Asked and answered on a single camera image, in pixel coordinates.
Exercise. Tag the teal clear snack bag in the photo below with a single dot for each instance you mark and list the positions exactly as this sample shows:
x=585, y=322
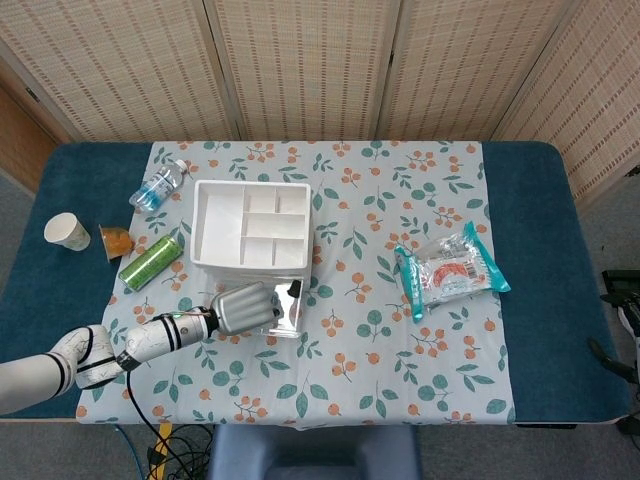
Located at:
x=450, y=272

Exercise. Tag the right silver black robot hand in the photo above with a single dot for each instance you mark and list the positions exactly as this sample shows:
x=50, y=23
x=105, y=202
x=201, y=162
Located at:
x=631, y=325

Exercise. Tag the teal table cover cloth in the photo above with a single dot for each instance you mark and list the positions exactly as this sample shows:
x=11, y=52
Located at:
x=550, y=250

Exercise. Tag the white plastic drawer organizer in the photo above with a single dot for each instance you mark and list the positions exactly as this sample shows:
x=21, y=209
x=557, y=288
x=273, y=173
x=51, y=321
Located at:
x=220, y=225

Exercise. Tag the woven bamboo folding screen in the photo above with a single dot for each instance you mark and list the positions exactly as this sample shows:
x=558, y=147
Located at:
x=310, y=65

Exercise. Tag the floral leaf fruit tablecloth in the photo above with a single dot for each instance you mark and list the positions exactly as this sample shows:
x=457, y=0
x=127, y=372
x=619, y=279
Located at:
x=350, y=360

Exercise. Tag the green drink can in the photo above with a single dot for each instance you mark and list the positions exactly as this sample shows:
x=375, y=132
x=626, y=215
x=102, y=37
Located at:
x=150, y=262

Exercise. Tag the white paper cup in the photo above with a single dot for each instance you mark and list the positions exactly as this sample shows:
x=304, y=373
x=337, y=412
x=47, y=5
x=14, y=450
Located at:
x=65, y=232

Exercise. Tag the clear plastic water bottle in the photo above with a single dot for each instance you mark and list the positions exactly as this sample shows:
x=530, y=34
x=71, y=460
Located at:
x=157, y=187

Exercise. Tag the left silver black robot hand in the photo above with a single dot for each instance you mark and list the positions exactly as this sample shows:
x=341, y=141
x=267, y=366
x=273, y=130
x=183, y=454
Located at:
x=242, y=310

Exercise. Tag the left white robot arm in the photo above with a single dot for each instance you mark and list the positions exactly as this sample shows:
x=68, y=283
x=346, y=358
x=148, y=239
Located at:
x=150, y=340

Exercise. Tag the orange fruit jelly cup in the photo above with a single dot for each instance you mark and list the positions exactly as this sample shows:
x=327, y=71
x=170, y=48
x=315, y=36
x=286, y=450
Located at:
x=119, y=242

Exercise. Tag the black floor device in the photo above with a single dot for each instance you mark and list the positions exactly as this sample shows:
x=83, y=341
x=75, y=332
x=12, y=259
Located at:
x=622, y=280

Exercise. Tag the brown wooden door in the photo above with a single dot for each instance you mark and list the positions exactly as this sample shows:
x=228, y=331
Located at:
x=22, y=145

